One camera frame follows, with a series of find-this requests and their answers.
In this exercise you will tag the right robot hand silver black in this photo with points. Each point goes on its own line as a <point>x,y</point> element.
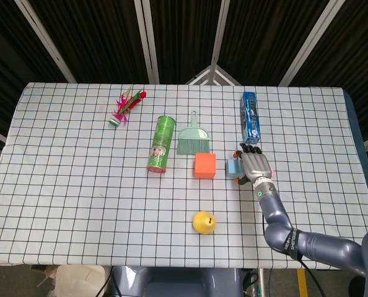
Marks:
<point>256,165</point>

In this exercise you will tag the light blue foam cube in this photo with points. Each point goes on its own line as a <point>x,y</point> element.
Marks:
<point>233,169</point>

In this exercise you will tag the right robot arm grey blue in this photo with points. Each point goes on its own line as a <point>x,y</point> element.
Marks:
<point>274,213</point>

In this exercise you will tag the long blue cardboard box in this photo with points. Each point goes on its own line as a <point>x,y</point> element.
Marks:
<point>250,120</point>

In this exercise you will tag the orange foam cube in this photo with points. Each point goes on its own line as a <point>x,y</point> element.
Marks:
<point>205,167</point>

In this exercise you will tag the mint green mini broom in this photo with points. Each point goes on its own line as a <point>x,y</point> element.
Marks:
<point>192,139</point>

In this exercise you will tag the yellow pear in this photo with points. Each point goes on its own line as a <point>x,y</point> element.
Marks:
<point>204,223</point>

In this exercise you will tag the green chip can red lid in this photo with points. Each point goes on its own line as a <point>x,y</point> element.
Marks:
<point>161,142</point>

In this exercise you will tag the metal stand pole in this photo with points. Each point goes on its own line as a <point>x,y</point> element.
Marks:
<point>263,283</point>

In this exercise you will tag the grey blue robot torso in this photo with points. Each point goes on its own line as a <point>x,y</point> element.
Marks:
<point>177,283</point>

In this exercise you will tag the pink feather shuttlecock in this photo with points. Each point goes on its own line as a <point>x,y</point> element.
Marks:
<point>126,103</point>

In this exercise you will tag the white black checkered tablecloth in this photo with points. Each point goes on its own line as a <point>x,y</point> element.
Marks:
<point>78,185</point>

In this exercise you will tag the white plastic container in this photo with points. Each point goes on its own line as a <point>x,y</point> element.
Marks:
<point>78,281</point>

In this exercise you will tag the dark folding screen white frame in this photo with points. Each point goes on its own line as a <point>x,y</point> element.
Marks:
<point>94,31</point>

